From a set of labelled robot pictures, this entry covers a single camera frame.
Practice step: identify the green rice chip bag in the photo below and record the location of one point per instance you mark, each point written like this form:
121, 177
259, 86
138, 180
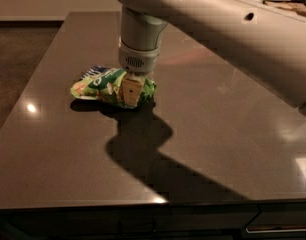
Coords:
107, 88

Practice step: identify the snack box with packets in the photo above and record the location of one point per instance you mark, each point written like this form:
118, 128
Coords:
297, 6

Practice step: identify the blue rxbar blueberry bar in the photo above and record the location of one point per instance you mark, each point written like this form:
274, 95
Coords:
93, 71

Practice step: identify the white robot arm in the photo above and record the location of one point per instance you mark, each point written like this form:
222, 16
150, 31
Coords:
267, 44

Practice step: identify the drawer handle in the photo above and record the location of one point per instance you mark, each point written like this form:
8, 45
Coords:
274, 230

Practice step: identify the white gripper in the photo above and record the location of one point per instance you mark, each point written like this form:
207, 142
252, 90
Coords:
138, 60

